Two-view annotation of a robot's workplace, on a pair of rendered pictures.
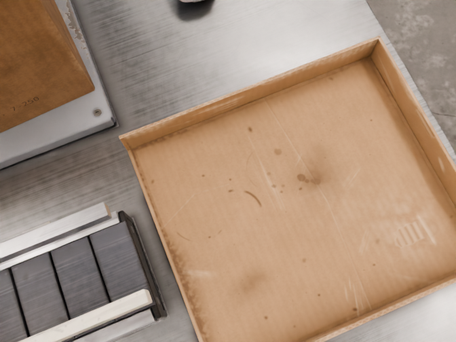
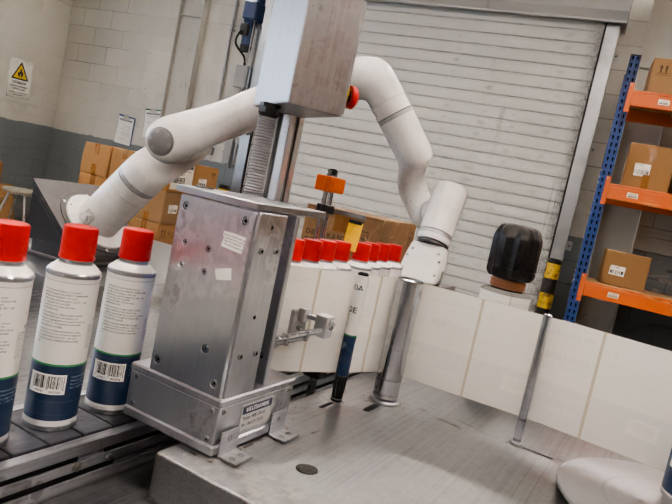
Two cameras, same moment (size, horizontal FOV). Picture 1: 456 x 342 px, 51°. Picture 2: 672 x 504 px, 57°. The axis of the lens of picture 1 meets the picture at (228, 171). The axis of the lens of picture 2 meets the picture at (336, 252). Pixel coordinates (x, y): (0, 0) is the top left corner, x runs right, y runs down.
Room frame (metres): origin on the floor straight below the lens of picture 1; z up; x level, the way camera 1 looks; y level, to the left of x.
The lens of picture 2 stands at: (-1.02, 1.62, 1.17)
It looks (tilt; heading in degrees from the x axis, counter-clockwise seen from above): 6 degrees down; 317
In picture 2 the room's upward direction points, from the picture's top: 12 degrees clockwise
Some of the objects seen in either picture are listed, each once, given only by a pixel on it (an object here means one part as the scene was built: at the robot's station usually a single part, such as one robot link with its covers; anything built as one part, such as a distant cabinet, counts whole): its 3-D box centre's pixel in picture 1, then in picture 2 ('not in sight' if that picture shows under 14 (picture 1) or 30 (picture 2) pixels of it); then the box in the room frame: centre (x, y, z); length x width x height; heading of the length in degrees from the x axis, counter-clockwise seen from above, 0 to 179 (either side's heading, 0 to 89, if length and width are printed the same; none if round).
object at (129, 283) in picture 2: not in sight; (123, 319); (-0.38, 1.33, 0.98); 0.05 x 0.05 x 0.20
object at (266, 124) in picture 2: not in sight; (257, 168); (-0.18, 1.05, 1.18); 0.04 x 0.04 x 0.21
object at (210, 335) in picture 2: not in sight; (228, 312); (-0.44, 1.24, 1.01); 0.14 x 0.13 x 0.26; 109
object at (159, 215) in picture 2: not in sight; (155, 222); (3.97, -0.83, 0.57); 1.20 x 0.85 x 1.14; 119
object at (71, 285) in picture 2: not in sight; (65, 325); (-0.40, 1.40, 0.98); 0.05 x 0.05 x 0.20
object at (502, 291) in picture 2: not in sight; (501, 310); (-0.46, 0.70, 1.03); 0.09 x 0.09 x 0.30
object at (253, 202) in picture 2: not in sight; (254, 201); (-0.45, 1.23, 1.14); 0.14 x 0.11 x 0.01; 109
